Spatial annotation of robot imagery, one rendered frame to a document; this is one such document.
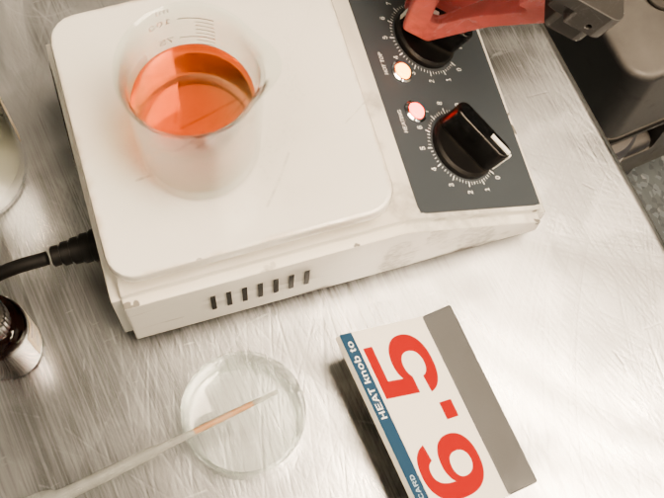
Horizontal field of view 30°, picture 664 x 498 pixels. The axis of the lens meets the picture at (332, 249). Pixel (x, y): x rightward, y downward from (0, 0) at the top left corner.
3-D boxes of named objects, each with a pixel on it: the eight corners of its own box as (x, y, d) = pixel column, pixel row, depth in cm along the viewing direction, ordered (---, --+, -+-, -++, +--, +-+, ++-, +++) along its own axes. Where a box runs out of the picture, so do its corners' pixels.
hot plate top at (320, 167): (316, -35, 54) (317, -45, 53) (398, 213, 50) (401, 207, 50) (46, 30, 52) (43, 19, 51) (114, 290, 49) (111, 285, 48)
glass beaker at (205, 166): (135, 212, 49) (111, 135, 42) (132, 91, 51) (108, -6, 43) (284, 206, 50) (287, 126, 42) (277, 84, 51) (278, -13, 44)
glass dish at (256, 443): (174, 472, 55) (170, 466, 53) (194, 353, 56) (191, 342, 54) (295, 489, 55) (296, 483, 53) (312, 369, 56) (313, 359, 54)
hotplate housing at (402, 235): (453, 2, 62) (478, -86, 55) (538, 237, 59) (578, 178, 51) (22, 108, 60) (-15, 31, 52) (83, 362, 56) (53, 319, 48)
